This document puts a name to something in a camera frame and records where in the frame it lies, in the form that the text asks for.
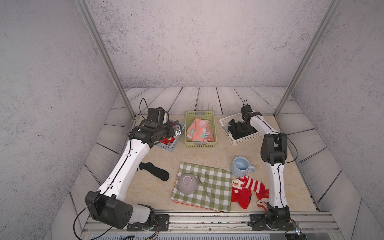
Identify black sock with white label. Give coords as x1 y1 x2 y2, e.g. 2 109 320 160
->
228 120 258 140

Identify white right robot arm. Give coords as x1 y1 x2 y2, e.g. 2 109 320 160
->
242 112 291 230

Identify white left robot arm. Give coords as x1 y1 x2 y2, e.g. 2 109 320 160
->
85 120 182 230

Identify metal base rail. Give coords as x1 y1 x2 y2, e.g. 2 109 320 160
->
81 211 344 240

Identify green white checkered cloth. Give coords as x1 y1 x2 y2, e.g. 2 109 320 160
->
171 162 232 212

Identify light green plastic basket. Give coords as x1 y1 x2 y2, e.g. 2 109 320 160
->
184 111 217 148

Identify white plastic basket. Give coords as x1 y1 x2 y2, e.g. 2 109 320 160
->
220 113 261 146

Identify right aluminium frame post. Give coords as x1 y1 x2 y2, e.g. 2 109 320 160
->
274 0 343 118

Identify pink sock with blue text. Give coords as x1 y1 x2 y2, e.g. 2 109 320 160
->
187 118 215 142

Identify left aluminium frame post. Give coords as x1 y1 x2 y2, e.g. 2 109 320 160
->
75 0 136 118

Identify black sock with blue patch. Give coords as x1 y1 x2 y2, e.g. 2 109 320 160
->
137 162 170 182

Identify light blue plastic basket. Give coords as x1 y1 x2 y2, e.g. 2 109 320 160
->
155 122 185 152

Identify red Santa sock front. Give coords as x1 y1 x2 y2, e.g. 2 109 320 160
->
256 189 270 211

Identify red bear Christmas sock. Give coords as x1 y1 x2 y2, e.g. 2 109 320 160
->
160 137 176 146

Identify light blue ceramic mug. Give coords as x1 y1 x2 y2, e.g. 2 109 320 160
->
230 157 256 178

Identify red white striped Santa sock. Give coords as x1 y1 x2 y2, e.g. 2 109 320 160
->
232 176 266 194

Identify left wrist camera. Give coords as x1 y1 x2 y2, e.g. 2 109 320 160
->
146 107 169 126

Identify aluminium frame post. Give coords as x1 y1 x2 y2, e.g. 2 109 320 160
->
75 0 136 118
274 0 343 118

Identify lilac ceramic bowl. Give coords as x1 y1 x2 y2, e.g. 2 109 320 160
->
178 174 198 195

